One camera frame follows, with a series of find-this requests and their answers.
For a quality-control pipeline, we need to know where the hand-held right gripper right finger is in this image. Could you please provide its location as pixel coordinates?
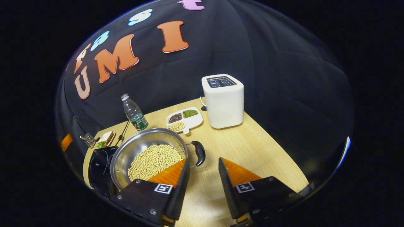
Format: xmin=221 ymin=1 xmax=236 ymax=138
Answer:
xmin=218 ymin=157 xmax=316 ymax=227

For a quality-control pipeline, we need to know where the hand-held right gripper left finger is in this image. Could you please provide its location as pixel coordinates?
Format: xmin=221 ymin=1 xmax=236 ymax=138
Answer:
xmin=110 ymin=158 xmax=191 ymax=227

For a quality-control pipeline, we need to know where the black induction cooktop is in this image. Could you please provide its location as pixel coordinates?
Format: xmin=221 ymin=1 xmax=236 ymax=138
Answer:
xmin=88 ymin=145 xmax=120 ymax=197

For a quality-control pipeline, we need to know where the stainless steel pot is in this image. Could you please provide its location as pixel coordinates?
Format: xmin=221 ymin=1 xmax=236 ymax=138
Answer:
xmin=109 ymin=128 xmax=206 ymax=191

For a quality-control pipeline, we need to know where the sandwich with lettuce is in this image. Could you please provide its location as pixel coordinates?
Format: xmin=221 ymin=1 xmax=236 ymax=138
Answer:
xmin=96 ymin=131 xmax=116 ymax=149

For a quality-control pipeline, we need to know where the pile of soybeans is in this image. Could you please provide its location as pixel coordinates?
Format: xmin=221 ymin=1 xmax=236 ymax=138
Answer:
xmin=127 ymin=144 xmax=184 ymax=182

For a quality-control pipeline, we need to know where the small heap of yellow beans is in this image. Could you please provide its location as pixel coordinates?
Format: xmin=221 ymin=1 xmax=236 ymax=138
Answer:
xmin=167 ymin=121 xmax=185 ymax=132

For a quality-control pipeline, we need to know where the white divided tray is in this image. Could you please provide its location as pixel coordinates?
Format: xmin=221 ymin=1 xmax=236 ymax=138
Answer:
xmin=166 ymin=107 xmax=204 ymax=135

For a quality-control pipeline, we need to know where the clear plastic water bottle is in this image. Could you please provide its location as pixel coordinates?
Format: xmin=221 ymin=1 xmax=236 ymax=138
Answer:
xmin=121 ymin=93 xmax=149 ymax=132

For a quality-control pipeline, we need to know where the white toaster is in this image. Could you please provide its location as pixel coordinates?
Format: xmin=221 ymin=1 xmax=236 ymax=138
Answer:
xmin=201 ymin=74 xmax=245 ymax=129

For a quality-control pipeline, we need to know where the small wire basket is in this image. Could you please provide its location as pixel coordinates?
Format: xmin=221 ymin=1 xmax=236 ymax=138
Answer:
xmin=80 ymin=132 xmax=97 ymax=148

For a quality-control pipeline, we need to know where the black power cable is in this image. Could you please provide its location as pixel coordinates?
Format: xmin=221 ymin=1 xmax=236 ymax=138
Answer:
xmin=114 ymin=120 xmax=130 ymax=147

